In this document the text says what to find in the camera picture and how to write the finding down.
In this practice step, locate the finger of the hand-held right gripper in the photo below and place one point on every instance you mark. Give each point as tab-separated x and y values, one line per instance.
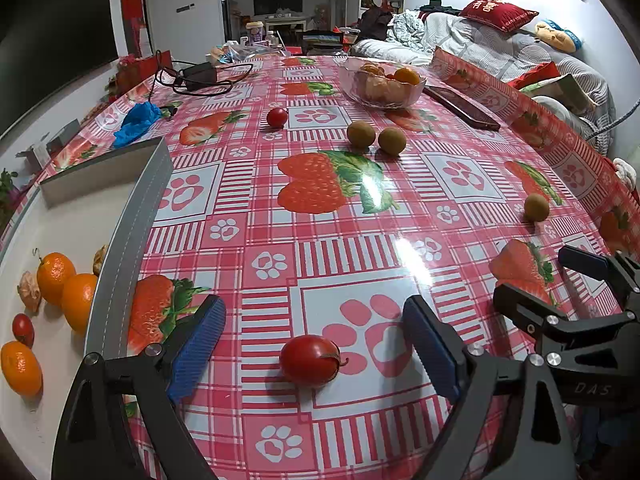
582	262
522	307

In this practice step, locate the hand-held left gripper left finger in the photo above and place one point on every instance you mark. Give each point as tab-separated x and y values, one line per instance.
197	350

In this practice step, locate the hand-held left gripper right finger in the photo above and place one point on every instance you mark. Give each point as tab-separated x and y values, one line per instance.
430	350

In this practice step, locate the large cherry tomato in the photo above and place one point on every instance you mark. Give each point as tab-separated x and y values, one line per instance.
310	360

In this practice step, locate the orange mandarin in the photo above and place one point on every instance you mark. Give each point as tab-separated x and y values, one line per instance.
406	76
20	367
56	277
80	302
371	69

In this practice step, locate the walnut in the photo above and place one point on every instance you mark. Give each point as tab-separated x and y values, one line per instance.
30	292
100	258

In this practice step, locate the small cherry tomato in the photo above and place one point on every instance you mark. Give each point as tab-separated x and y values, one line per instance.
276	117
22	330

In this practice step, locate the white cardboard tray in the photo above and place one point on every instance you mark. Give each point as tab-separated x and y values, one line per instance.
65	230

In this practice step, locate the brown kiwi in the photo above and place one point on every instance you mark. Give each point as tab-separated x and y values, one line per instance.
536	207
391	140
361	134

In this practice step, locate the dark blue garment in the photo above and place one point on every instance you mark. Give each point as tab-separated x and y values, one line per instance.
605	435

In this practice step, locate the strawberry printed tablecloth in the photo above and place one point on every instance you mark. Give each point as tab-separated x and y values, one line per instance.
310	240

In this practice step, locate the red cushion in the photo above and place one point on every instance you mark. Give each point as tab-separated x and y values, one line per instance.
540	75

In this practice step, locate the black smartphone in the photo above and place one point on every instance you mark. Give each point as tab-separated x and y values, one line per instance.
462	107

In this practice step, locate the cartoon face pillow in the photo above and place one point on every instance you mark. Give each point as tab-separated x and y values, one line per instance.
555	35

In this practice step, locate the crumpled blue glove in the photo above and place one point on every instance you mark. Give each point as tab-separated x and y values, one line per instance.
137	122

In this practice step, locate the grey covered sofa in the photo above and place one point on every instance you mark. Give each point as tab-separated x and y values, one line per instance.
475	52

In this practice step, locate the small dark object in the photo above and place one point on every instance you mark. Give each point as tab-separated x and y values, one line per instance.
170	110

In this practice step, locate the green potted plant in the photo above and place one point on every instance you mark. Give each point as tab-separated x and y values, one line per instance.
7	192

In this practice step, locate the small grey box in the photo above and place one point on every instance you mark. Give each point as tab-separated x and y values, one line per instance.
65	137

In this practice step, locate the small white box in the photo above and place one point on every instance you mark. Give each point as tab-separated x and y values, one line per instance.
36	154

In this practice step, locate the peeled mandarin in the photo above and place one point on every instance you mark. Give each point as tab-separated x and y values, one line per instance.
382	90

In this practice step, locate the red square pillow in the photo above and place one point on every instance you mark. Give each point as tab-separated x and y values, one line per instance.
497	12

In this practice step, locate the clear glass bowl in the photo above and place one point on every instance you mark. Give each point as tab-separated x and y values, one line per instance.
352	87

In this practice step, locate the stack of red gift boxes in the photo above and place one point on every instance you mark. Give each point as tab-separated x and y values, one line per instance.
135	67

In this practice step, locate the grey white blanket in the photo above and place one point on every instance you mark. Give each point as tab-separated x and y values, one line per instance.
407	27

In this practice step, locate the clear plastic bag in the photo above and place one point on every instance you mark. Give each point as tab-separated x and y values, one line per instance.
227	52

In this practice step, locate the dark clothing pile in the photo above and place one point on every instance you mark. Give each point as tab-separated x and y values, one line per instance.
375	22

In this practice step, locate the white purple jar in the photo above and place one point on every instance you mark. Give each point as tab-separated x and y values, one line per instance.
256	32

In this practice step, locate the black framed screen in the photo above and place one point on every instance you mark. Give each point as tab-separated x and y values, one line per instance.
322	41

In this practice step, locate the black television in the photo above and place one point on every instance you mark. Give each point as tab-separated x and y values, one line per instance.
50	50

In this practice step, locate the white dining table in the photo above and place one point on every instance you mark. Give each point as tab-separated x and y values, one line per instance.
285	22

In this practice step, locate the red door banner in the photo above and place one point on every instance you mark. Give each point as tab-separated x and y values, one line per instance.
132	15

